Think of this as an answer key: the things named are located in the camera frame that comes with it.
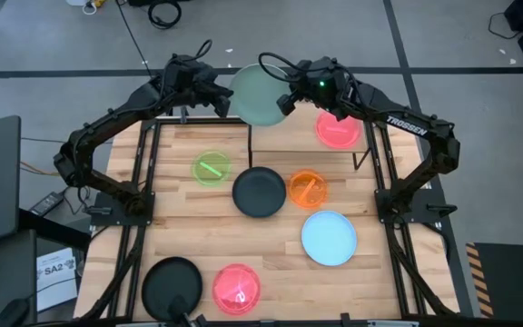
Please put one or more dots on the black power adapter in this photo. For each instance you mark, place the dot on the black power adapter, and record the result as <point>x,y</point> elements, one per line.
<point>46,203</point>

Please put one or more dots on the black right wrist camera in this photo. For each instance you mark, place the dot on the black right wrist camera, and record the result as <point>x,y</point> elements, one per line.
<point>320,82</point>

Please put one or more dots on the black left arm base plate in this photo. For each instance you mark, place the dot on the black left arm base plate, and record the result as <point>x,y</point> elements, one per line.
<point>107,220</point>

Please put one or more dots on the pink translucent plastic plate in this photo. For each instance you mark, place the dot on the pink translucent plastic plate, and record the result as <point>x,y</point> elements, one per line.
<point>338,129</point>
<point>236,289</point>

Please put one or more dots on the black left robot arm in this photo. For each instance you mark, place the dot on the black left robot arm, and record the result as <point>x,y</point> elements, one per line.
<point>107,119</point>

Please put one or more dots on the black computer mouse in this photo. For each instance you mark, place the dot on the black computer mouse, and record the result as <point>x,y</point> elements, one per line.
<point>12,313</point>

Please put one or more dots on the light blue round plate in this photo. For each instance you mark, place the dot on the light blue round plate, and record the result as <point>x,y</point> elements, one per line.
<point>329,238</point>

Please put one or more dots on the black metal table frame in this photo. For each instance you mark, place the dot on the black metal table frame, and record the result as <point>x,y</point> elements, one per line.
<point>198,121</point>

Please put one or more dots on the white printed paper sheet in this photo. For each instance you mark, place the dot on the white printed paper sheet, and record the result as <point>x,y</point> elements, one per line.
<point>55,272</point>

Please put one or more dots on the green translucent plastic plate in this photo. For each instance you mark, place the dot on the green translucent plastic plate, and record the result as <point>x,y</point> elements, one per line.
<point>211,169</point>

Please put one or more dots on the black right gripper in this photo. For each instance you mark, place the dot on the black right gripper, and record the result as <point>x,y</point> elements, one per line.
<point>336,104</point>

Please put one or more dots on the orange translucent plastic plate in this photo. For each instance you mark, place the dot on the orange translucent plastic plate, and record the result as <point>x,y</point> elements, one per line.
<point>308,189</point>

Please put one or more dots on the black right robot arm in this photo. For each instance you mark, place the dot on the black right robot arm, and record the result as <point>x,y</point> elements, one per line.
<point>407,125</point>

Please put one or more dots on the wooden shelf with black legs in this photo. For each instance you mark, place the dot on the wooden shelf with black legs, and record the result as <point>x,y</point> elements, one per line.
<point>298,136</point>

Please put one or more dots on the black round plate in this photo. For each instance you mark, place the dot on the black round plate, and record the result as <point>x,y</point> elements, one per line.
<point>259,192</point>
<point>170,286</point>

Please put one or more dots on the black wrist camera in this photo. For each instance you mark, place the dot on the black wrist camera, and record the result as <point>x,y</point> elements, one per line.
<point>182,70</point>
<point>320,82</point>

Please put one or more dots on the sage green round plate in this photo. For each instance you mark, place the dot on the sage green round plate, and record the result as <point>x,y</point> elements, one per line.
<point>257,95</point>

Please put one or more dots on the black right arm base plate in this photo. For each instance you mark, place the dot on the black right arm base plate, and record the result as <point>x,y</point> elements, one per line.
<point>425,215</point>

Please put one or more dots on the black hazard-striped mat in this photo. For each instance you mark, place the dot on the black hazard-striped mat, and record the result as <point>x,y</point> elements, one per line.
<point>511,281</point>

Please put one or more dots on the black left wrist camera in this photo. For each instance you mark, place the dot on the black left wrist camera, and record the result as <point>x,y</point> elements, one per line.
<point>182,70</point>

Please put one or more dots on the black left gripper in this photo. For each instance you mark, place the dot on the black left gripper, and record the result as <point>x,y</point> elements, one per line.
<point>202,93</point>

